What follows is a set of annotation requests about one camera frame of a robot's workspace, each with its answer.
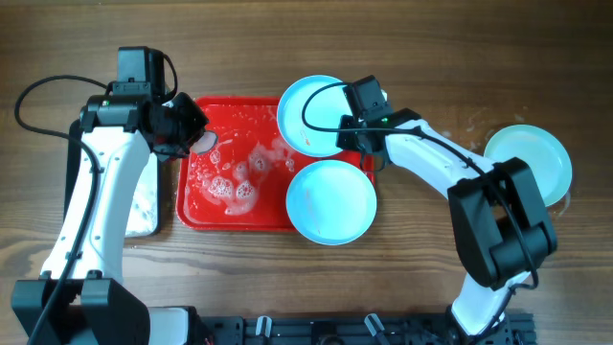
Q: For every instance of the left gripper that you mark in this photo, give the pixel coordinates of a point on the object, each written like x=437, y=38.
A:
x=192, y=120

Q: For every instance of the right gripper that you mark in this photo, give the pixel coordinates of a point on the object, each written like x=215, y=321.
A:
x=349, y=139

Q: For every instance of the pink sponge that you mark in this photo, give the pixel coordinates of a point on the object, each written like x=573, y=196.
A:
x=205, y=143

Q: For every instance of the blue plate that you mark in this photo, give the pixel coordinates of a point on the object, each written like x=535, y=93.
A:
x=331, y=202
x=324, y=110

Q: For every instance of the pale green plate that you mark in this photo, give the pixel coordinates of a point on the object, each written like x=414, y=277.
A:
x=545, y=155

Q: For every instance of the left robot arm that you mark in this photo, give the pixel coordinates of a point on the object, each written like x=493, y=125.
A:
x=79, y=297

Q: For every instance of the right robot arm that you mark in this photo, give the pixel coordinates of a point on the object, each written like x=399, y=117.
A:
x=501, y=227

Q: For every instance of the red plastic tray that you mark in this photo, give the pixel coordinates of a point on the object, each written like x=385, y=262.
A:
x=241, y=183

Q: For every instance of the black tub of soapy water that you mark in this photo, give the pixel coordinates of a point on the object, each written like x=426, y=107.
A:
x=144, y=215

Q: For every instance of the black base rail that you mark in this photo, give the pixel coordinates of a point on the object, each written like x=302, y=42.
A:
x=415, y=329

